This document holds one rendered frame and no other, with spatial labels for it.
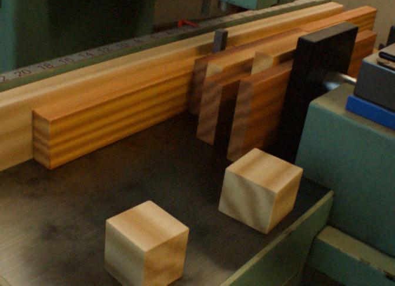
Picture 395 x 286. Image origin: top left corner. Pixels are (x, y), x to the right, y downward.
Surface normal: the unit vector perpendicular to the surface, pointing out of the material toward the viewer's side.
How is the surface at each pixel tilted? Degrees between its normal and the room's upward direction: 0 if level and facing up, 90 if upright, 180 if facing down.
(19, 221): 0
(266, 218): 90
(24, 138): 90
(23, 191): 0
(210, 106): 90
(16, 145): 90
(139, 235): 0
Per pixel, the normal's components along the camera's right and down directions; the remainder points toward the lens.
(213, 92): -0.63, 0.30
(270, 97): 0.77, 0.39
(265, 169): 0.13, -0.87
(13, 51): 0.11, 0.49
